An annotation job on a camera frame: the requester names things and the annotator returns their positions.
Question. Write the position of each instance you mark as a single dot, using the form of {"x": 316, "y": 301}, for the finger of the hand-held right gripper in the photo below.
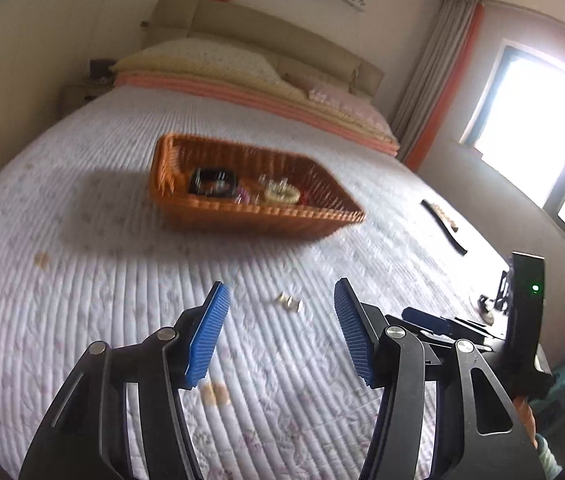
{"x": 425, "y": 321}
{"x": 472, "y": 329}

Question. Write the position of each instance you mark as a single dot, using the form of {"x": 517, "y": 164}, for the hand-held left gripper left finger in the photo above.
{"x": 207, "y": 335}

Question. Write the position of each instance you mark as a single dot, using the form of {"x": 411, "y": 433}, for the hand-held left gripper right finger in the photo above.
{"x": 355, "y": 330}

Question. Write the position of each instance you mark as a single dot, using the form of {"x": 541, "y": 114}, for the brown wicker basket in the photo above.
{"x": 257, "y": 210}

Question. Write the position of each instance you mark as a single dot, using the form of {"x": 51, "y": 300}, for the person's right forearm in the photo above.
{"x": 547, "y": 456}

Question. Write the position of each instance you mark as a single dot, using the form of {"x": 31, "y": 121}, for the person's right hand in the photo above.
{"x": 526, "y": 420}

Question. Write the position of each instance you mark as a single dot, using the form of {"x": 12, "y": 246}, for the small white trinket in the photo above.
{"x": 486, "y": 308}

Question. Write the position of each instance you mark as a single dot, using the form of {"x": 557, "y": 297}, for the white quilted bedspread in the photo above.
{"x": 137, "y": 285}

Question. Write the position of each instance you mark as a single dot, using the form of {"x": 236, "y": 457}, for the window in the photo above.
{"x": 547, "y": 125}

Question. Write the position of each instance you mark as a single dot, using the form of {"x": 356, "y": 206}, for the pink pillow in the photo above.
{"x": 345, "y": 102}

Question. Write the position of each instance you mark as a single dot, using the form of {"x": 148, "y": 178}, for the grey and orange curtain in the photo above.
{"x": 437, "y": 80}

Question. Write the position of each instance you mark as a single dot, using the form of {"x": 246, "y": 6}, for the salmon folded blanket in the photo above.
{"x": 262, "y": 95}

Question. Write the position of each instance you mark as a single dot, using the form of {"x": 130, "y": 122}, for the beige nightstand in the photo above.
{"x": 80, "y": 99}

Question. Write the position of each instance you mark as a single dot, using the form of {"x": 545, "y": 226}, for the cream floral pillow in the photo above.
{"x": 202, "y": 57}

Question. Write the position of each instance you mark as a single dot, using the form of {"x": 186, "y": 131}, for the black telephone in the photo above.
{"x": 101, "y": 67}

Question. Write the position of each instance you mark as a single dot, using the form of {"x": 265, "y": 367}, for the beige padded headboard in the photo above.
{"x": 262, "y": 27}

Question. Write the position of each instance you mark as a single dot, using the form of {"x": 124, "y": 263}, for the white wardrobe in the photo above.
{"x": 37, "y": 35}

